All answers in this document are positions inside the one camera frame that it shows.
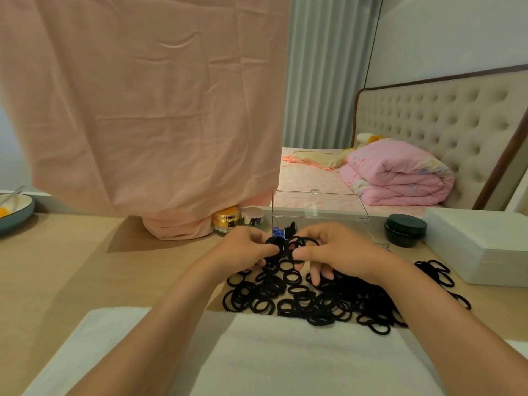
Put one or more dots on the pink bed sheet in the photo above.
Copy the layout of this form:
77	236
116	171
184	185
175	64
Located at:
313	181

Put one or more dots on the dark green round jar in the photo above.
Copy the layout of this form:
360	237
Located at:
405	230

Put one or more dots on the teal bowl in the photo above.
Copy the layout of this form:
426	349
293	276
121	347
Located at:
16	214

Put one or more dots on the person's right hand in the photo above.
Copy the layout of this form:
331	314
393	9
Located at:
346	253

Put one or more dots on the beige tufted headboard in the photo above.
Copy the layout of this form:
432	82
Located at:
449	123

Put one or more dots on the person's right thumb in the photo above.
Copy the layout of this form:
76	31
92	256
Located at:
305	253

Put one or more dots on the metal spoon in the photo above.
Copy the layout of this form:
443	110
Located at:
13	195

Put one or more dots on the person's right forearm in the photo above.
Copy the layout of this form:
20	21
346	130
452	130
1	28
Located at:
445	338

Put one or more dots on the white rectangular box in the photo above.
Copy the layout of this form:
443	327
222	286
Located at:
478	243

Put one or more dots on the gold cosmetic jar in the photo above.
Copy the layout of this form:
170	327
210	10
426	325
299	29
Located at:
226	221

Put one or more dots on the white and yellow plush toy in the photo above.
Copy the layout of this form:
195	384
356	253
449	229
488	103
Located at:
369	139

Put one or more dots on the person's left hand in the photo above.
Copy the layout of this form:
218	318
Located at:
237	247

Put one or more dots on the blue hair clip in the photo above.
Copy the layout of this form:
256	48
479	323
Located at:
278	232

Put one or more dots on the silver round jar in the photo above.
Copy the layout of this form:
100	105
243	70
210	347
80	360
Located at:
252	216

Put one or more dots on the pink draped cloth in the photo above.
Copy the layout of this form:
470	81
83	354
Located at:
140	107

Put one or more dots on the yellow blanket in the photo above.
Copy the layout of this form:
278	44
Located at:
319	159

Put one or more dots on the person's left forearm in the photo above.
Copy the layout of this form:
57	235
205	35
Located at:
152	334

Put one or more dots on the white towel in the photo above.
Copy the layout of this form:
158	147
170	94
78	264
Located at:
264	358

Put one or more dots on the pink folded quilt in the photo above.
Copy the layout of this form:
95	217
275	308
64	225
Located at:
396	173

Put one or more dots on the clear plastic box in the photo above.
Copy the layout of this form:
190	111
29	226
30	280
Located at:
321	212

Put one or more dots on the grey curtain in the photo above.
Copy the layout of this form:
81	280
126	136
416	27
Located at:
326	72

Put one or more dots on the black hair clip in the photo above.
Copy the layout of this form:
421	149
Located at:
291	228

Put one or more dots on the person's left thumb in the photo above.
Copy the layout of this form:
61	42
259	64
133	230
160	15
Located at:
259	259

